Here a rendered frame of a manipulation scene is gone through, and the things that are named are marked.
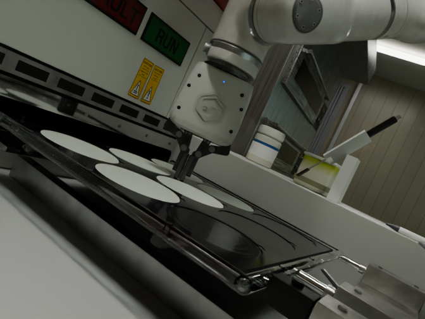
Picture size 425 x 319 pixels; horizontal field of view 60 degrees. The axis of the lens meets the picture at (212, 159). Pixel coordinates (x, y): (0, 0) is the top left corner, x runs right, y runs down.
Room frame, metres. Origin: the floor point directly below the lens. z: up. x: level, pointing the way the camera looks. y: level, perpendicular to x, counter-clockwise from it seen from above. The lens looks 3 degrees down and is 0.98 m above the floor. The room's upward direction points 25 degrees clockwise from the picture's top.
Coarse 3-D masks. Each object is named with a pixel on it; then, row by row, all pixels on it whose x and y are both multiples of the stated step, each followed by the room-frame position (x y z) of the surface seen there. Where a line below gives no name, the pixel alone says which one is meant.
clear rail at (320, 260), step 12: (336, 252) 0.53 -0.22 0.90; (288, 264) 0.33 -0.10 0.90; (300, 264) 0.36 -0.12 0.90; (312, 264) 0.39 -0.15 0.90; (324, 264) 0.45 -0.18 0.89; (252, 276) 0.25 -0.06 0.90; (264, 276) 0.27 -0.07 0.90; (288, 276) 0.32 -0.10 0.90; (240, 288) 0.24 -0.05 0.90; (264, 288) 0.27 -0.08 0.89
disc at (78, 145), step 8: (48, 136) 0.43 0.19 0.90; (56, 136) 0.45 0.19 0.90; (64, 136) 0.47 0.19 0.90; (64, 144) 0.42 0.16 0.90; (72, 144) 0.44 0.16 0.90; (80, 144) 0.47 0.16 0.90; (88, 144) 0.49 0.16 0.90; (80, 152) 0.42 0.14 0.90; (88, 152) 0.44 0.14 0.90; (96, 152) 0.47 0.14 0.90; (104, 152) 0.49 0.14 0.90; (104, 160) 0.44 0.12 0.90; (112, 160) 0.46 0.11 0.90
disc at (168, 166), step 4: (152, 160) 0.63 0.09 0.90; (156, 160) 0.65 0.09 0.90; (160, 160) 0.67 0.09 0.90; (160, 164) 0.63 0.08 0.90; (164, 164) 0.65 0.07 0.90; (168, 164) 0.67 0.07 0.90; (168, 168) 0.62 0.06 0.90; (192, 176) 0.66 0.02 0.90; (196, 180) 0.63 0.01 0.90; (200, 180) 0.65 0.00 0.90
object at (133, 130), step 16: (0, 80) 0.45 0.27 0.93; (16, 80) 0.46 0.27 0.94; (16, 96) 0.47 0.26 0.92; (32, 96) 0.48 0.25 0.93; (48, 96) 0.50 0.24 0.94; (64, 112) 0.53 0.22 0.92; (80, 112) 0.55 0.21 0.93; (96, 112) 0.58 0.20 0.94; (112, 128) 0.62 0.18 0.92; (128, 128) 0.65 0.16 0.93; (144, 128) 0.68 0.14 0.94; (0, 144) 0.47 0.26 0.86; (16, 144) 0.49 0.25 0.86; (160, 144) 0.73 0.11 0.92; (176, 144) 0.78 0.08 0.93
